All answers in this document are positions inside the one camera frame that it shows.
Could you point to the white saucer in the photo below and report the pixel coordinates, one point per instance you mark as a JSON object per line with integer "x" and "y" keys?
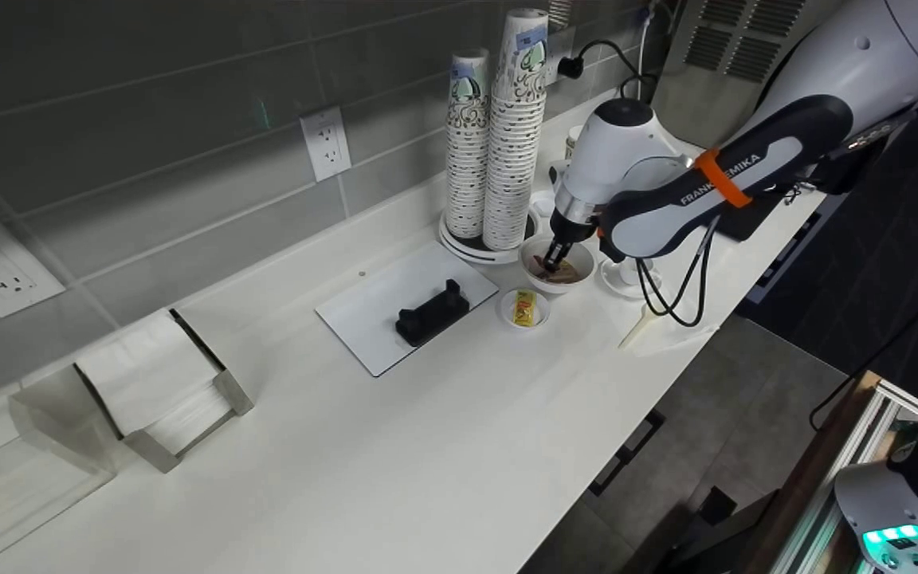
{"x": 620, "y": 279}

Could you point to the cabinet door handles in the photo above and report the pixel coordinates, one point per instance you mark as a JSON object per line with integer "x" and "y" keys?
{"x": 629, "y": 450}

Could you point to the white bowl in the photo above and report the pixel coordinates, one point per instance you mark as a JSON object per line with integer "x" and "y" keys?
{"x": 564, "y": 279}

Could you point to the white plate under cups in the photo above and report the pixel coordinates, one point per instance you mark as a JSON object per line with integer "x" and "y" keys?
{"x": 479, "y": 253}

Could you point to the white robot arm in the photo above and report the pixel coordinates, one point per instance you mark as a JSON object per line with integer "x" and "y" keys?
{"x": 840, "y": 81}

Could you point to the black clip holder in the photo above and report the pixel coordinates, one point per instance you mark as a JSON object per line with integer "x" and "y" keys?
{"x": 430, "y": 318}

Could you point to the white flat mat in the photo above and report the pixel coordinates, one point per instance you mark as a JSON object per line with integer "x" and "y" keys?
{"x": 366, "y": 314}

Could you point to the tall patterned cup stack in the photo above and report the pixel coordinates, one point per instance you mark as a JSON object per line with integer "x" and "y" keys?
{"x": 518, "y": 114}

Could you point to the small white dish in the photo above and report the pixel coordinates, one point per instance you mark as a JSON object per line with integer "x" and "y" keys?
{"x": 525, "y": 311}

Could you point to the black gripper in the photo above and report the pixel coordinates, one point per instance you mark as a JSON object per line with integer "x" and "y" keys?
{"x": 573, "y": 220}

